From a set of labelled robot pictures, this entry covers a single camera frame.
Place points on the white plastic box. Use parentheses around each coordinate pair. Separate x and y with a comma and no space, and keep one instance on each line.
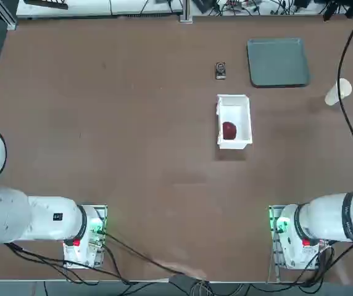
(241,108)

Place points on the aluminium frame profile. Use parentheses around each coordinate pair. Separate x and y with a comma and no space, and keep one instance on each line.
(8,15)

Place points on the cream paper cup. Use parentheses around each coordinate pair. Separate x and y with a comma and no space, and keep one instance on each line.
(347,87)

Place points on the aluminium camera post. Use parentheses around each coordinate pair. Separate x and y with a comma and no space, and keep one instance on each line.
(185,12)

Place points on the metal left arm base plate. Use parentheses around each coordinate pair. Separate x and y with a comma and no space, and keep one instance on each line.
(102,209)

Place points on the small black card pack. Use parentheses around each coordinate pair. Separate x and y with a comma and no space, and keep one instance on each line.
(221,70)

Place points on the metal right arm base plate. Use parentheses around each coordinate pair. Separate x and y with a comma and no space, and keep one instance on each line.
(276,243)

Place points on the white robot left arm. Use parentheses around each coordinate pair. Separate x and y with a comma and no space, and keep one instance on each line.
(40,219)

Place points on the black power strip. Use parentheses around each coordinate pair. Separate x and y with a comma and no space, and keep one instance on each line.
(47,3)

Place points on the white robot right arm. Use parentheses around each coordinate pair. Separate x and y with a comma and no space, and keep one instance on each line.
(327,216)

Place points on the red apple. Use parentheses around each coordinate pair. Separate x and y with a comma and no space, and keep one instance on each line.
(229,131)

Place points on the gray tray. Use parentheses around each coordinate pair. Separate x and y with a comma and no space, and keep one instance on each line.
(276,63)

